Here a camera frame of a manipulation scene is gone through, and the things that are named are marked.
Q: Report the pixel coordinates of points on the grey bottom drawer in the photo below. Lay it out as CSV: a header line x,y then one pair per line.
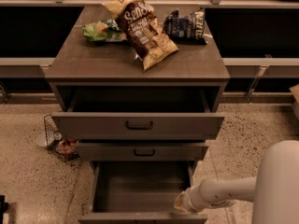
x,y
139,192

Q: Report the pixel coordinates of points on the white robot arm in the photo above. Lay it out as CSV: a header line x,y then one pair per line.
x,y
274,191

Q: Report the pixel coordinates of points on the grey middle drawer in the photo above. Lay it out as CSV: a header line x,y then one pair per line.
x,y
141,151

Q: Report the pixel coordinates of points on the grey drawer cabinet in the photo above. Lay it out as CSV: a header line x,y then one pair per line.
x,y
80,63

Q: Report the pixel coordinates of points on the green snack bag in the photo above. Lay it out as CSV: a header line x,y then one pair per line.
x,y
104,31

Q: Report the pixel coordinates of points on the white cup on floor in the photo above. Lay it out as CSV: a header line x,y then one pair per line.
x,y
41,140

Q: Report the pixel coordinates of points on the dark blue chip bag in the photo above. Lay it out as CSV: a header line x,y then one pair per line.
x,y
190,28

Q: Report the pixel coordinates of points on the grey drawer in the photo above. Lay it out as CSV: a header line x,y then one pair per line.
x,y
139,113
139,192
141,151

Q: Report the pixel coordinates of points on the grey metal shelf rail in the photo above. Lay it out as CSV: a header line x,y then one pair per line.
x,y
24,67

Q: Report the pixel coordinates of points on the brown cream chip bag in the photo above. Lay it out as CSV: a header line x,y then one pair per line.
x,y
137,20

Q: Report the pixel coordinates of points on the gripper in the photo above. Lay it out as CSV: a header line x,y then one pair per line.
x,y
189,200

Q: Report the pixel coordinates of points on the black wire basket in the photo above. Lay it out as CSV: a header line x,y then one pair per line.
x,y
63,149

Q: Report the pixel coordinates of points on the grey top drawer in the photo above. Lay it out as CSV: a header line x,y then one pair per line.
x,y
139,113

